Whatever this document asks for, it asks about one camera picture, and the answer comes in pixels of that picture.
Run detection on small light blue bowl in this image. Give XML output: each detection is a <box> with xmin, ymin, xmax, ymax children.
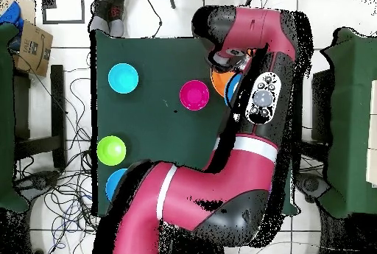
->
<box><xmin>108</xmin><ymin>63</ymin><xmax>140</xmax><ymax>95</ymax></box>

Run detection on black bench frame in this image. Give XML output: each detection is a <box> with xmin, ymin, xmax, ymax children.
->
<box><xmin>13</xmin><ymin>64</ymin><xmax>68</xmax><ymax>170</ymax></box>

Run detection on dark green tablecloth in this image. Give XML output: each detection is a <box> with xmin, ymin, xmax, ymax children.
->
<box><xmin>89</xmin><ymin>29</ymin><xmax>302</xmax><ymax>217</ymax></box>

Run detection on tangled floor cables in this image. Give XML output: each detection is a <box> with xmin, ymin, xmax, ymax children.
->
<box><xmin>14</xmin><ymin>59</ymin><xmax>98</xmax><ymax>254</ymax></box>

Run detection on green covered side table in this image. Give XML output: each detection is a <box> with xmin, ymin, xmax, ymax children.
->
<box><xmin>319</xmin><ymin>28</ymin><xmax>377</xmax><ymax>219</ymax></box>
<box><xmin>0</xmin><ymin>22</ymin><xmax>30</xmax><ymax>214</ymax></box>

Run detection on large orange bowl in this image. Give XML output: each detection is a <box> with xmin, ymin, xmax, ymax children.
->
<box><xmin>210</xmin><ymin>67</ymin><xmax>240</xmax><ymax>98</ymax></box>

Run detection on small red bowl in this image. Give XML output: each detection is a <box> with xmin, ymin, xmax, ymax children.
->
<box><xmin>179</xmin><ymin>80</ymin><xmax>211</xmax><ymax>111</ymax></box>

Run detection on small green bowl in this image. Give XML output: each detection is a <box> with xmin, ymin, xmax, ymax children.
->
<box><xmin>96</xmin><ymin>135</ymin><xmax>127</xmax><ymax>167</ymax></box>

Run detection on dark gray stand base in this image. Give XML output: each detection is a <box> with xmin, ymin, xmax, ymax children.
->
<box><xmin>295</xmin><ymin>171</ymin><xmax>332</xmax><ymax>203</ymax></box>

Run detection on cardboard box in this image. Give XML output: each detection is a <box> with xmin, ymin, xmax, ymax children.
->
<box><xmin>13</xmin><ymin>0</ymin><xmax>54</xmax><ymax>78</ymax></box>

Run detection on person's right foot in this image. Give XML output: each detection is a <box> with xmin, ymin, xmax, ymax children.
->
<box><xmin>88</xmin><ymin>0</ymin><xmax>111</xmax><ymax>35</ymax></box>

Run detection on person's foot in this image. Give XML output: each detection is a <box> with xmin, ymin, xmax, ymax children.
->
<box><xmin>107</xmin><ymin>0</ymin><xmax>127</xmax><ymax>38</ymax></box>
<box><xmin>88</xmin><ymin>0</ymin><xmax>111</xmax><ymax>35</ymax></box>

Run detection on blue cloth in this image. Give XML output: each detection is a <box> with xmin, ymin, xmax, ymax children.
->
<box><xmin>0</xmin><ymin>0</ymin><xmax>25</xmax><ymax>32</ymax></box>

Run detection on black stand base with knob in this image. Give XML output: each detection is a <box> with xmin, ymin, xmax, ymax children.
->
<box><xmin>14</xmin><ymin>169</ymin><xmax>61</xmax><ymax>199</ymax></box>

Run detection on black square floor frame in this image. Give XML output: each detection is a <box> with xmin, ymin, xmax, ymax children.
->
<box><xmin>41</xmin><ymin>0</ymin><xmax>85</xmax><ymax>25</ymax></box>

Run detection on black floor cable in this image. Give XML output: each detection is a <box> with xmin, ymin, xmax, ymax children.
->
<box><xmin>143</xmin><ymin>0</ymin><xmax>163</xmax><ymax>39</ymax></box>

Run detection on black side frame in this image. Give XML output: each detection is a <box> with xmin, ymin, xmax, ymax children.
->
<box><xmin>311</xmin><ymin>69</ymin><xmax>335</xmax><ymax>143</ymax></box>

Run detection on person's left foot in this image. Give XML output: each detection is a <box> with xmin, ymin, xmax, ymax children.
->
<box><xmin>107</xmin><ymin>0</ymin><xmax>127</xmax><ymax>38</ymax></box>

